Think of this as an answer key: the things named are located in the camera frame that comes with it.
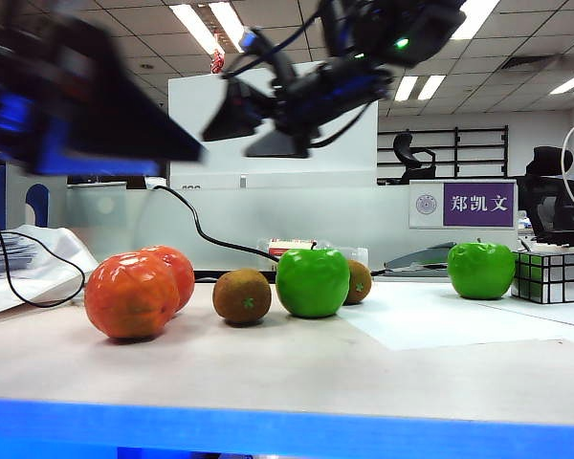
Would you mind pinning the black mesh office chair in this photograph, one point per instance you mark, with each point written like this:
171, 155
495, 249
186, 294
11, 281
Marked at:
550, 210

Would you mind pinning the green plastic apple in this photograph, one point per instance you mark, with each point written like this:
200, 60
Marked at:
313, 282
480, 270

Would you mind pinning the white paper sheet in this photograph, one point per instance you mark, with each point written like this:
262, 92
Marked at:
555, 315
435, 325

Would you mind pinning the white printed plastic bag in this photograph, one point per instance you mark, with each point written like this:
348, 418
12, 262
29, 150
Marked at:
62, 248

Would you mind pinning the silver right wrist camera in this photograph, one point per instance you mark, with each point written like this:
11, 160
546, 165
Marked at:
250, 40

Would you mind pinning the blue edge strip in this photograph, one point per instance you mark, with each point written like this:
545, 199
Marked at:
287, 435

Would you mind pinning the grey metal bookend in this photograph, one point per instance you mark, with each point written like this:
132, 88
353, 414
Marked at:
16, 196

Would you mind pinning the red hanging ornament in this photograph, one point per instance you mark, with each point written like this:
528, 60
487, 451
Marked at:
215, 62

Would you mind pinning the brown kiwi fruit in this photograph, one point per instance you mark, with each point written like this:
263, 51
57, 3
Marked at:
241, 296
359, 282

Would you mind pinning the white AOC monitor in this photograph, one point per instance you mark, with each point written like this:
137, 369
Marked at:
339, 158

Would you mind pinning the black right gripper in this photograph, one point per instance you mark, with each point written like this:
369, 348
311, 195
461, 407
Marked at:
325, 95

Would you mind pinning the black shelf rack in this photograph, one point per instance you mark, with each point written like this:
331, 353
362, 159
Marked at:
457, 158

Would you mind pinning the frosted glass desk partition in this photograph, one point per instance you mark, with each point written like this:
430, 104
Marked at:
315, 220

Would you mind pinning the stack of printed papers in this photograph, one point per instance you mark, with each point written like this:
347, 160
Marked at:
5, 255

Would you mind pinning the purple white name plate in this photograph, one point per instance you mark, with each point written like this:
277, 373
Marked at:
478, 204

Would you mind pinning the orange plastic mandarin fruit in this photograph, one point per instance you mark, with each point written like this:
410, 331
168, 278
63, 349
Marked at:
131, 296
181, 272

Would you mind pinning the silver mirror puzzle cube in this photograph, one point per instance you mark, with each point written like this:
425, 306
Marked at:
550, 278

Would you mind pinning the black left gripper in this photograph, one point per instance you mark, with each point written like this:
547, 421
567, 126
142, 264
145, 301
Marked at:
24, 95

